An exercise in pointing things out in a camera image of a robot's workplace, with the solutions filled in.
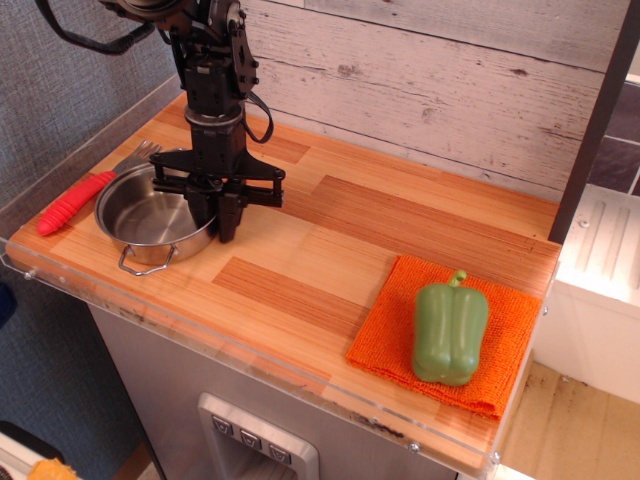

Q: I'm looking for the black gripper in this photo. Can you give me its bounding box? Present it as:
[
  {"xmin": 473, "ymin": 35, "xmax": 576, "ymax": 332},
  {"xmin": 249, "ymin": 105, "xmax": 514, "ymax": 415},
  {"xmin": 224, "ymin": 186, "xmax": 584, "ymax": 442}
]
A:
[{"xmin": 150, "ymin": 122, "xmax": 285, "ymax": 243}]

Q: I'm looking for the small steel pot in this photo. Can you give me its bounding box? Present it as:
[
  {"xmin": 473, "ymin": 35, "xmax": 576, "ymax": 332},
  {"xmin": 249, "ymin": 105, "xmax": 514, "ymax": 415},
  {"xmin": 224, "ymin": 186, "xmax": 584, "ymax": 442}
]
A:
[{"xmin": 94, "ymin": 165, "xmax": 216, "ymax": 277}]

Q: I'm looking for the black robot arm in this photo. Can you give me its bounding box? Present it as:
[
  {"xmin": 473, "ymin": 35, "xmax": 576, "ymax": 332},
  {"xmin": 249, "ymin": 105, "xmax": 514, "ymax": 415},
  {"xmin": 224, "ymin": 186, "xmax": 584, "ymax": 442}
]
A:
[{"xmin": 104, "ymin": 1, "xmax": 286, "ymax": 243}]

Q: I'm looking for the orange cloth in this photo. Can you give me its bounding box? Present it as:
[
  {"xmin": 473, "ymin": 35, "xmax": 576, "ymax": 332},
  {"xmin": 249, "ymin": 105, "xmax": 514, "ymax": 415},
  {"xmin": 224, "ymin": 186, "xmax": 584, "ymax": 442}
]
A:
[{"xmin": 346, "ymin": 255, "xmax": 541, "ymax": 419}]

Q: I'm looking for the toy fridge dispenser panel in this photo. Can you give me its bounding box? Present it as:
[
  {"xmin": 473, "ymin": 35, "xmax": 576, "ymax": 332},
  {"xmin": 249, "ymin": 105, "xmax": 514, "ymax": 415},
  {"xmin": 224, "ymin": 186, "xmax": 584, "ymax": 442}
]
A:
[{"xmin": 198, "ymin": 393, "xmax": 320, "ymax": 479}]

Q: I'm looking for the green toy bell pepper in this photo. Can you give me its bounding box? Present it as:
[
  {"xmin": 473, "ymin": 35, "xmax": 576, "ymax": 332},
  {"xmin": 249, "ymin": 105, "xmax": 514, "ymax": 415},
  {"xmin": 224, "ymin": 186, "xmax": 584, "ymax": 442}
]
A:
[{"xmin": 412, "ymin": 270, "xmax": 489, "ymax": 387}]

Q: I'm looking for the white toy sink drainboard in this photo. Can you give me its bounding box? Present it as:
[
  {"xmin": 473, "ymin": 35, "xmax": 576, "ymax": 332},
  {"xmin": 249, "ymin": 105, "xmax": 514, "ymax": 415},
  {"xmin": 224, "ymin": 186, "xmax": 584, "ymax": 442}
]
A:
[{"xmin": 556, "ymin": 185, "xmax": 639, "ymax": 307}]

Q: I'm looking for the red-handled fork spatula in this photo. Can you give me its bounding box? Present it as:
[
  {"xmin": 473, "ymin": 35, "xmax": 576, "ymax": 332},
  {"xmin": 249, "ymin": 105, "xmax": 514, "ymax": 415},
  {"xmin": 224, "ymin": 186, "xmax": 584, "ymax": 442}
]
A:
[{"xmin": 36, "ymin": 141, "xmax": 163, "ymax": 236}]

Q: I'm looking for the black cable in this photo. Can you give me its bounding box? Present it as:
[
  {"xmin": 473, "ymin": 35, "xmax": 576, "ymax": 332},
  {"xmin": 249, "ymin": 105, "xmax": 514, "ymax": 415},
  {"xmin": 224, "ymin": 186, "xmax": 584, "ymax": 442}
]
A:
[{"xmin": 33, "ymin": 0, "xmax": 275, "ymax": 145}]

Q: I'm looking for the dark vertical post right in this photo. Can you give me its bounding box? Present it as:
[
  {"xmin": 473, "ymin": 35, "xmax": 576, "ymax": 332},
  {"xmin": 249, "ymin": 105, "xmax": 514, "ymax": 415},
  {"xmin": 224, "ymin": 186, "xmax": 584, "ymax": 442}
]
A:
[{"xmin": 548, "ymin": 0, "xmax": 639, "ymax": 244}]

